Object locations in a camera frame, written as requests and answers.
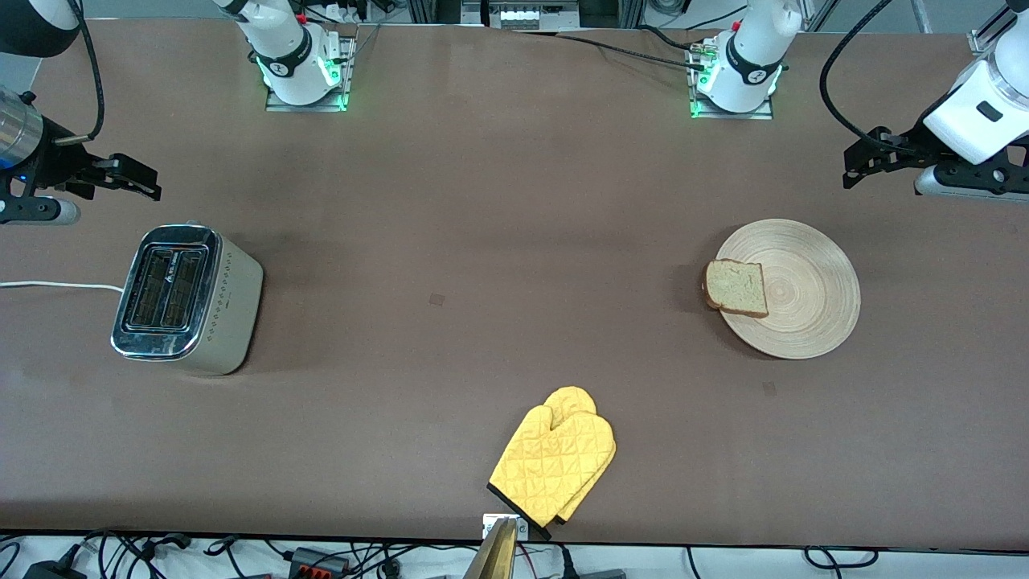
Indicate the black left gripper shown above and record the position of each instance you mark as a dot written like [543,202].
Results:
[914,148]

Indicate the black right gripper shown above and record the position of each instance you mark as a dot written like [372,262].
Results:
[55,162]

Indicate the round wooden plate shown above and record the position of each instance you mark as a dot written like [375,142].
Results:
[812,297]

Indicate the brown bread slice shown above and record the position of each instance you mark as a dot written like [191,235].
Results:
[735,288]

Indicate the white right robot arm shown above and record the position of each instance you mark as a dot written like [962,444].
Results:
[289,64]

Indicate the silver beige two-slot toaster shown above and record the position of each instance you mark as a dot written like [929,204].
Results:
[233,314]

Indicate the grey power strip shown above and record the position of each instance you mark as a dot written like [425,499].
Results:
[522,16]

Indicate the yellow quilted oven mitt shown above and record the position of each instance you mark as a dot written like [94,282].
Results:
[555,458]
[572,398]

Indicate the black power adapter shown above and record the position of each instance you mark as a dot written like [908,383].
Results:
[52,572]

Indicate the black orange connector block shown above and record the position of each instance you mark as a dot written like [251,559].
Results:
[317,560]

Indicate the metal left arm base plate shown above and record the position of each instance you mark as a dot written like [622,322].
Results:
[756,115]

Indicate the aluminium frame post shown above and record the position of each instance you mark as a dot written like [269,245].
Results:
[985,40]

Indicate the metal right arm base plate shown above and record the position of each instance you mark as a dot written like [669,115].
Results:
[348,56]

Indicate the small white mount box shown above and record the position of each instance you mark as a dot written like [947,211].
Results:
[489,527]

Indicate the tan metal camera bracket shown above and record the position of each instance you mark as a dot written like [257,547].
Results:
[498,555]

